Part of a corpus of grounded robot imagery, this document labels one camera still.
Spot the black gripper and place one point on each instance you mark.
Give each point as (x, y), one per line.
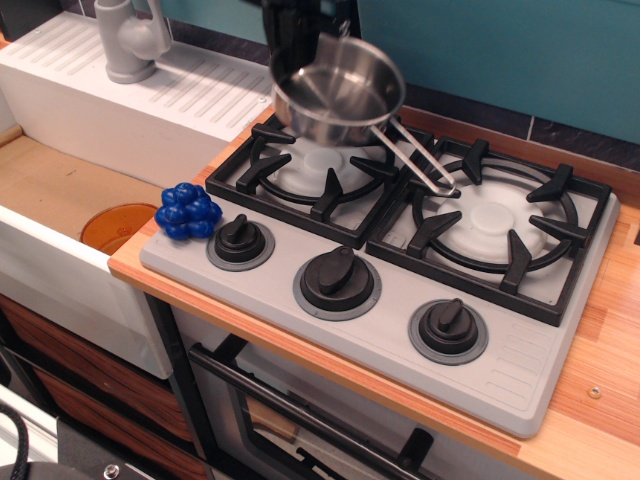
(293, 29)

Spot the stainless steel pan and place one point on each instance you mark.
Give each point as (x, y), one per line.
(347, 94)

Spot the blue plastic blueberry cluster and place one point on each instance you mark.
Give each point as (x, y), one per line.
(187, 212)

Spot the black left stove knob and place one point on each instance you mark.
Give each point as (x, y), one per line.
(240, 245)

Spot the black stove knob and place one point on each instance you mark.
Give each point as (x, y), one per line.
(448, 332)
(240, 245)
(337, 286)

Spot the black middle stove knob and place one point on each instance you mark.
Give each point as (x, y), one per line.
(337, 286)

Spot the grey toy stove top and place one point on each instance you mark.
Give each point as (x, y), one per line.
(509, 386)

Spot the black right stove knob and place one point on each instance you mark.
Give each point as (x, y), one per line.
(448, 332)

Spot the grey toy faucet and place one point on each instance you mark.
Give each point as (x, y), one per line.
(131, 44)

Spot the black left burner grate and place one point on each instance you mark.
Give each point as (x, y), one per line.
(337, 193)

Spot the black burner grate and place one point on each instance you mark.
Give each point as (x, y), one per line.
(337, 193)
(516, 234)

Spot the white toy sink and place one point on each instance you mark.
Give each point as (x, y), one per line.
(74, 143)

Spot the orange plastic plate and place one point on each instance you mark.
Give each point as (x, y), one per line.
(112, 228)

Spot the black right burner grate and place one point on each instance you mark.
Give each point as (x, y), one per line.
(516, 234)

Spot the wooden drawer front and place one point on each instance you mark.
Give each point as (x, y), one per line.
(131, 410)

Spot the teal wall cabinet left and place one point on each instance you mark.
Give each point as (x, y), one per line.
(236, 18)

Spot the teal wall cabinet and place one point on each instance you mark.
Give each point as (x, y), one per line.
(236, 18)
(574, 62)

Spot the teal wall cabinet right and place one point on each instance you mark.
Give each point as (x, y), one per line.
(574, 62)

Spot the oven door with black handle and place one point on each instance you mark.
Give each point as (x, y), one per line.
(222, 363)

